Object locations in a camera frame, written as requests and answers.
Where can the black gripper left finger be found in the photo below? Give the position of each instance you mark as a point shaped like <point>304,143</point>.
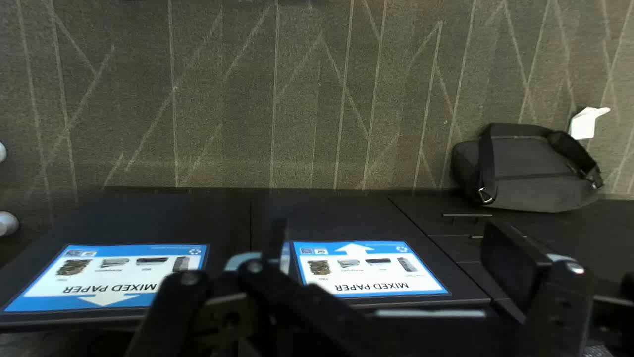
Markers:
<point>199,309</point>

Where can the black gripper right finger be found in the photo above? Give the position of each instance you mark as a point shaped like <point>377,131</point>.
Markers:
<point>556,303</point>

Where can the black shoulder bag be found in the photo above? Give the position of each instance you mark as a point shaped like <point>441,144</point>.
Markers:
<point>528,170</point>

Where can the dark bin door, down-arrow sign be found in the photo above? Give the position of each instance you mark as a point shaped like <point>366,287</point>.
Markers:
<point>463,267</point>

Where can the blue sign with up arrow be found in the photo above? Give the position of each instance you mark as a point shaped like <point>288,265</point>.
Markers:
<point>106,273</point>

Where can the dark cabinet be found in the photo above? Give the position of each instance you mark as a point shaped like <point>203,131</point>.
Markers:
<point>330,210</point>

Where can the blue sign with down arrow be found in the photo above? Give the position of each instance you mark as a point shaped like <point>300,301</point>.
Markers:
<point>369,269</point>

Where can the white paper scrap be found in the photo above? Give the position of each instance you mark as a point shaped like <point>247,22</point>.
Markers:
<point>587,121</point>

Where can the white round printer foot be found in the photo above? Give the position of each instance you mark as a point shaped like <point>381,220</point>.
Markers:
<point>7,222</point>
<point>3,150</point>

